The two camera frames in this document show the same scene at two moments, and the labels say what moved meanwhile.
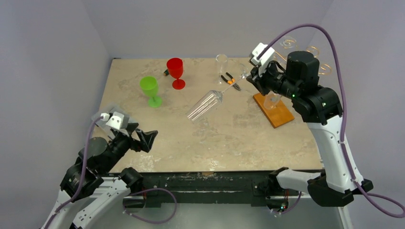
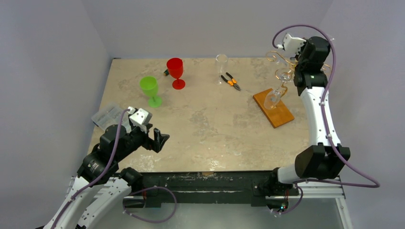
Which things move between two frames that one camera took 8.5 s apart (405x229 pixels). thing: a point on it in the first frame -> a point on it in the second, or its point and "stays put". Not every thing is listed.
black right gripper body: [261, 78] -> [299, 59]
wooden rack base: [280, 115] stays put
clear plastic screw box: [115, 119] stays put
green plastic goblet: [149, 87] stays put
